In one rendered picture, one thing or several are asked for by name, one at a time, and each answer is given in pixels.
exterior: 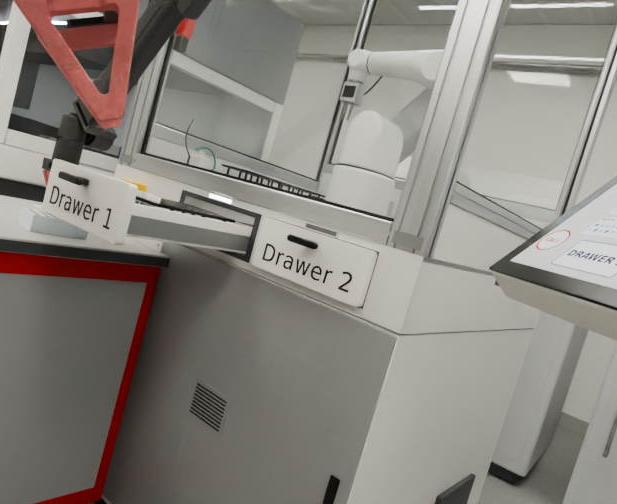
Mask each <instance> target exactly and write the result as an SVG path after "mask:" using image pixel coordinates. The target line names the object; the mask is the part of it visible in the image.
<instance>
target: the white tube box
mask: <svg viewBox="0 0 617 504"><path fill-rule="evenodd" d="M18 224H20V225H21V226H23V227H24V228H25V229H27V230H28V231H30V232H36V233H43V234H49V235H56V236H63V237H69V238H76V239H83V240H86V239H87V235H88V232H87V231H85V230H83V229H81V228H79V227H77V226H75V225H73V224H71V223H69V222H66V221H64V220H62V219H60V218H58V217H56V216H54V215H49V214H48V212H46V211H45V214H43V213H39V210H35V209H29V208H24V207H22V208H21V212H20V216H19V220H18Z"/></svg>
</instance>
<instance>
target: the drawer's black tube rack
mask: <svg viewBox="0 0 617 504"><path fill-rule="evenodd" d="M160 204H162V208H166V209H170V211H174V210H176V211H180V212H182V213H184V214H185V213H190V214H191V215H194V216H195V215H200V216H202V217H203V218H205V217H209V218H214V219H219V220H223V222H226V221H228V222H233V223H235V220H233V219H230V218H227V217H224V216H221V215H218V214H215V213H213V212H210V211H207V210H204V209H201V208H198V207H195V206H192V205H189V204H185V203H181V202H176V201H172V200H167V199H163V198H161V201H160Z"/></svg>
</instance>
